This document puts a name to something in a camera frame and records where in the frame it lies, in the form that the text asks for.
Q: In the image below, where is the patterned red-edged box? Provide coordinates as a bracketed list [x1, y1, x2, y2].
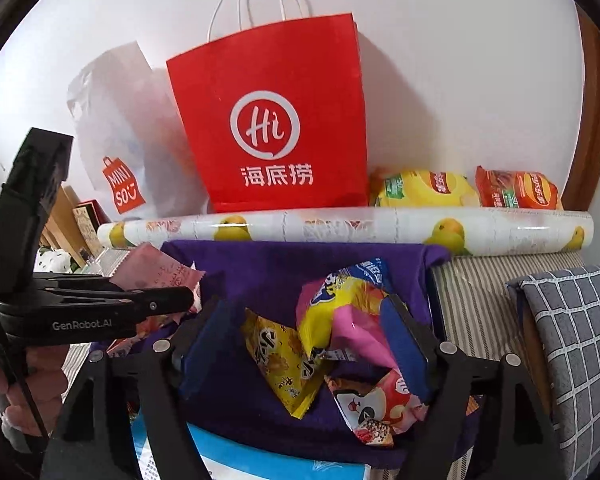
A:
[72, 200, 106, 256]

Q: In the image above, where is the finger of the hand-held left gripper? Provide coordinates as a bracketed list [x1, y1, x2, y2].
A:
[55, 286, 196, 319]
[32, 272, 127, 292]

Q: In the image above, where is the grey checked cushion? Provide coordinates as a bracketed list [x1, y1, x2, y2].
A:
[505, 265, 600, 480]

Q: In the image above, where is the fruit-print paper roll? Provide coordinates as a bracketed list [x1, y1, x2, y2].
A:
[97, 206, 595, 257]

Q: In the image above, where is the pink bear-print snack packet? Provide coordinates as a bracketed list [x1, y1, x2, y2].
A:
[111, 242, 206, 313]

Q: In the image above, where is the red paper bag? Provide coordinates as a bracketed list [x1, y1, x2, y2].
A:
[166, 0, 371, 213]

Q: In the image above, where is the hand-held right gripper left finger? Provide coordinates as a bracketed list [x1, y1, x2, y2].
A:
[40, 296, 237, 480]

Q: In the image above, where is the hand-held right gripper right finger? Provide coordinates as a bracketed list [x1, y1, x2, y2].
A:
[380, 294, 566, 480]

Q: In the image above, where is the orange chips bag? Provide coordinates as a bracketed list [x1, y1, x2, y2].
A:
[475, 166, 563, 211]

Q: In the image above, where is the red panda-print snack packet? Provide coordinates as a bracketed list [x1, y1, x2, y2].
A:
[330, 367, 426, 448]

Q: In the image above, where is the yellow chips bag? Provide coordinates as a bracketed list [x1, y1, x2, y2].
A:
[369, 167, 481, 209]

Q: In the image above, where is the white plastic shopping bag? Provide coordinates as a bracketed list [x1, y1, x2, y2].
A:
[66, 40, 213, 223]

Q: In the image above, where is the blue white tissue pack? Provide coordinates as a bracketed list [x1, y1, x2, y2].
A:
[130, 412, 373, 480]

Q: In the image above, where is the purple towel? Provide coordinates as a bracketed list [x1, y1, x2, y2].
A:
[92, 240, 473, 471]

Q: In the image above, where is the white floral cloth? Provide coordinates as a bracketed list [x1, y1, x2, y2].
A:
[32, 247, 76, 274]

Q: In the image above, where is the brown wooden door frame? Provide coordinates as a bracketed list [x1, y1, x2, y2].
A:
[562, 7, 600, 213]

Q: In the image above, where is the pink and yellow snack packet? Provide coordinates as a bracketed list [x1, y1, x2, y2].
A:
[296, 259, 411, 376]

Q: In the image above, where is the brown cardboard box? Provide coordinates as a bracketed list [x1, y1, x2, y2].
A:
[40, 185, 88, 268]

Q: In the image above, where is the person's left hand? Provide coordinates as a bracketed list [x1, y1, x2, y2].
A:
[0, 344, 69, 438]

